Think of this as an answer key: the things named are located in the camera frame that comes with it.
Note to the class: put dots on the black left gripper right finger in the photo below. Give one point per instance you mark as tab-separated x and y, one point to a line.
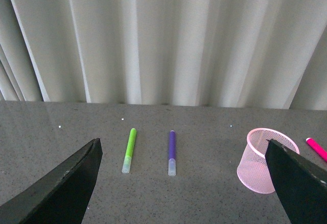
300	184

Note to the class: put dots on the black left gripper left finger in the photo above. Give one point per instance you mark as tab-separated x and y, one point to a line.
62	195

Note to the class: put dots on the pink mesh cup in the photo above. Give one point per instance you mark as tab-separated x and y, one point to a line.
252	170

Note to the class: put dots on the green marker pen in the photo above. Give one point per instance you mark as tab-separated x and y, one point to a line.
129	151

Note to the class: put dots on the pink marker pen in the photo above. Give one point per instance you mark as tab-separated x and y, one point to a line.
317	148

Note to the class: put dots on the white pleated curtain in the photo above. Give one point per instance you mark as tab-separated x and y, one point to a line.
224	53

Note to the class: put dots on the purple marker pen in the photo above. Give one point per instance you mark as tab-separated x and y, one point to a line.
172	154

